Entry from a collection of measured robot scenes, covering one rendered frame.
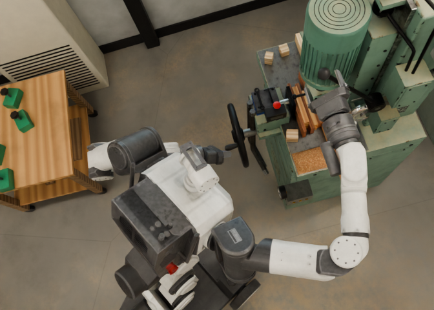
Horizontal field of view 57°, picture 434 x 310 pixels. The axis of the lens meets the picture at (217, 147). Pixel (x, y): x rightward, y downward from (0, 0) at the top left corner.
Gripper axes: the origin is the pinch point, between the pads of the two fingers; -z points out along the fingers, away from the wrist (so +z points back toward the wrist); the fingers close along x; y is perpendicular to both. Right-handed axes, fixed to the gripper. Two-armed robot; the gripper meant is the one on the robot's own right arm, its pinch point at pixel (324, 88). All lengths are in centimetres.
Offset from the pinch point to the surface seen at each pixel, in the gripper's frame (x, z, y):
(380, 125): -1.0, 6.0, 37.5
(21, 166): 163, -41, -17
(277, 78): 29, -31, 33
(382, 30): -20.2, -8.9, 4.4
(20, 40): 143, -108, -22
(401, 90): -15.4, 4.3, 19.2
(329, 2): -13.5, -16.7, -10.8
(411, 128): -4, 3, 69
